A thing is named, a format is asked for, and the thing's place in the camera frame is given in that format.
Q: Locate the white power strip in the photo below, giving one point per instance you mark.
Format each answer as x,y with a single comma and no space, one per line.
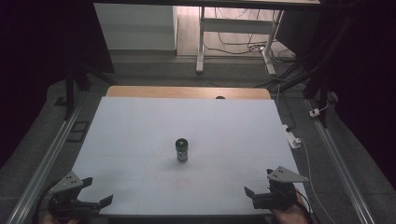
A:
292,137

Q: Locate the aluminium rail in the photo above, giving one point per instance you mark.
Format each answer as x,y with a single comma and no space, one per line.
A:
339,168
46,161

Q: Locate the black metal stand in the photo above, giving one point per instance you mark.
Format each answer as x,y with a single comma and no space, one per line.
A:
71,90
320,81

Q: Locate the dark jar with black lid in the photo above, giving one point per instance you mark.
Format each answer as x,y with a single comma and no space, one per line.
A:
181,151

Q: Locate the white table cover sheet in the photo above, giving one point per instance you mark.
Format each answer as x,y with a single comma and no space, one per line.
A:
186,124

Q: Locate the person's right hand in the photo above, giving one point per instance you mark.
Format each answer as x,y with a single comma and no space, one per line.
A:
289,214

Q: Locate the wooden table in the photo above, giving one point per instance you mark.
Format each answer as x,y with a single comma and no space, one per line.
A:
174,92

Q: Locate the person's left hand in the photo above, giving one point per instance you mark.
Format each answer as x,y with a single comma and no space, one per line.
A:
49,219

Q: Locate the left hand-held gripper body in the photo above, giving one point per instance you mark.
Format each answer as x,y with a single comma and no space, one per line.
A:
66,183

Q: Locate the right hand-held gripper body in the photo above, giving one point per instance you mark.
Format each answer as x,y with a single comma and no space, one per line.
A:
281,189

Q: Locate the white desk frame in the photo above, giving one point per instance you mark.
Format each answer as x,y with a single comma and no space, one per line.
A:
236,25

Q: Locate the white cabinet panel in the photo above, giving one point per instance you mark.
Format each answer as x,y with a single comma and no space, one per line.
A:
135,26

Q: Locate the small white adapter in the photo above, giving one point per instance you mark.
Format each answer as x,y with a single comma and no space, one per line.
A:
314,112

